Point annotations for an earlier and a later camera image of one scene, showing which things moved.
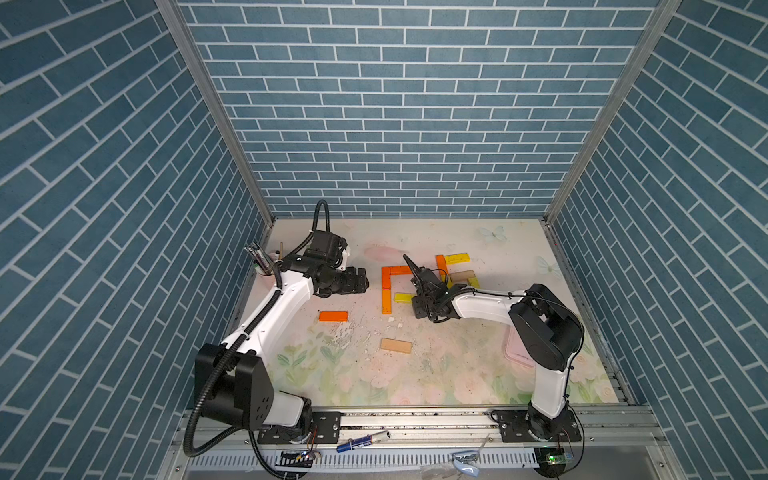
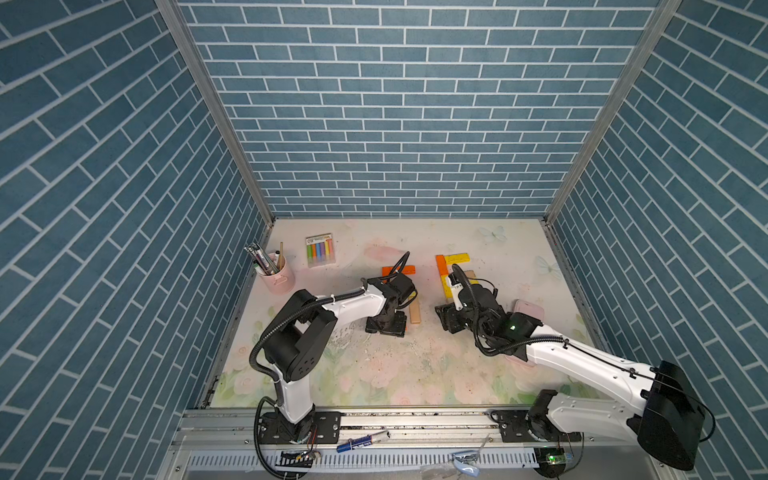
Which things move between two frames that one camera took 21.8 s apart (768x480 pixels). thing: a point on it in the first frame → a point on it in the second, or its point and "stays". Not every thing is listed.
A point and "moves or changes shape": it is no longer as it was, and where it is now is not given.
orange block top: (441, 264) stays
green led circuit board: (551, 461) stays
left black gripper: (350, 285) → (398, 330)
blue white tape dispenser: (466, 462) stays
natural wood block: (396, 345) moves or changes shape
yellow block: (457, 258) stays
